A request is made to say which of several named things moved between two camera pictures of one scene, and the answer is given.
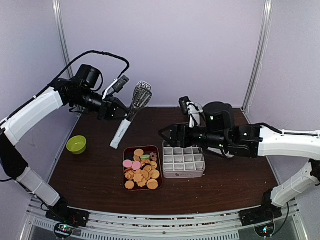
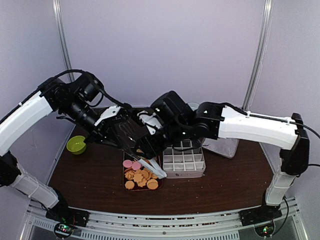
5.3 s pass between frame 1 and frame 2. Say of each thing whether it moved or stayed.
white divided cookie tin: stayed
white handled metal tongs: moved
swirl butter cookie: stayed
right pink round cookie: stayed
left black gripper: moved
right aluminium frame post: stayed
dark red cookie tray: stayed
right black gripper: moved
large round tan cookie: stayed
